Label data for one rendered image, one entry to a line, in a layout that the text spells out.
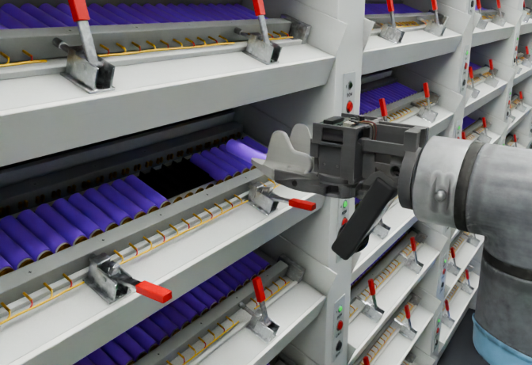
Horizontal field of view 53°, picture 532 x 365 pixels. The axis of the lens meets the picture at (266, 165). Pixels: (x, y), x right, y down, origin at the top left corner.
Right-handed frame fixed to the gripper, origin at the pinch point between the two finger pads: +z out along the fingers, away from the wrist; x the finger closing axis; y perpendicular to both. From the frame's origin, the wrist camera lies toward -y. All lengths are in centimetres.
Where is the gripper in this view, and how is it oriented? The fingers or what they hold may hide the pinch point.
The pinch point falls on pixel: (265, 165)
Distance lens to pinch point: 68.0
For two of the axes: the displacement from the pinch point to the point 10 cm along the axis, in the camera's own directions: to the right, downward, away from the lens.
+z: -8.2, -1.6, 5.5
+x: -5.7, 2.3, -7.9
